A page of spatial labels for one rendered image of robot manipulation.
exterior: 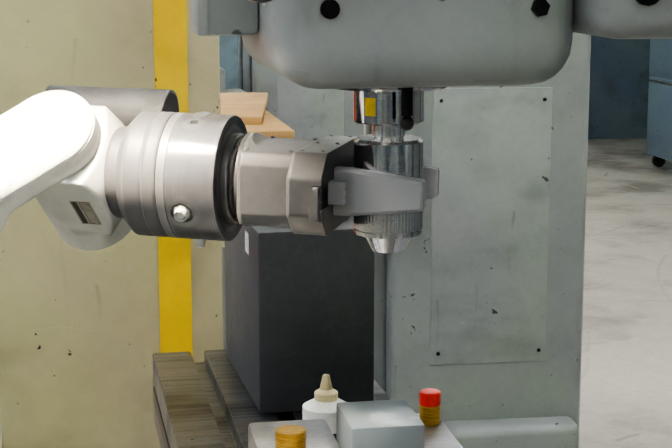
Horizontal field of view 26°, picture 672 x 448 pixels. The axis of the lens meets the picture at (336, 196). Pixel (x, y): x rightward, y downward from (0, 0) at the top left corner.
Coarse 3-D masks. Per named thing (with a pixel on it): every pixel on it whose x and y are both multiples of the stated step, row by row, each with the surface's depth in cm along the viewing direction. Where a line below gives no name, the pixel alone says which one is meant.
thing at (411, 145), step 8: (360, 136) 99; (368, 136) 99; (408, 136) 99; (416, 136) 99; (360, 144) 97; (368, 144) 96; (376, 144) 96; (384, 144) 96; (392, 144) 96; (400, 144) 96; (408, 144) 96; (416, 144) 97; (360, 152) 97; (368, 152) 96; (376, 152) 96; (384, 152) 96; (392, 152) 96; (400, 152) 96; (408, 152) 96; (416, 152) 97
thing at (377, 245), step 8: (368, 240) 99; (376, 240) 98; (384, 240) 98; (392, 240) 98; (400, 240) 98; (408, 240) 99; (376, 248) 99; (384, 248) 98; (392, 248) 98; (400, 248) 99
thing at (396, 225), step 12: (360, 156) 97; (408, 156) 96; (420, 156) 97; (372, 168) 96; (384, 168) 96; (396, 168) 96; (408, 168) 97; (420, 168) 98; (360, 216) 98; (372, 216) 97; (384, 216) 97; (396, 216) 97; (408, 216) 97; (420, 216) 98; (360, 228) 98; (372, 228) 97; (384, 228) 97; (396, 228) 97; (408, 228) 97; (420, 228) 98
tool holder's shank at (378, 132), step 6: (372, 126) 98; (378, 126) 97; (384, 126) 97; (390, 126) 97; (396, 126) 97; (372, 132) 98; (378, 132) 97; (384, 132) 97; (390, 132) 97; (396, 132) 97; (402, 132) 97; (378, 138) 97; (384, 138) 97; (390, 138) 97; (396, 138) 97; (402, 138) 98
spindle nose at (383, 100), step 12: (360, 96) 96; (372, 96) 96; (384, 96) 95; (396, 96) 95; (420, 96) 97; (360, 108) 96; (384, 108) 96; (396, 108) 96; (420, 108) 97; (360, 120) 97; (372, 120) 96; (384, 120) 96; (396, 120) 96; (420, 120) 97
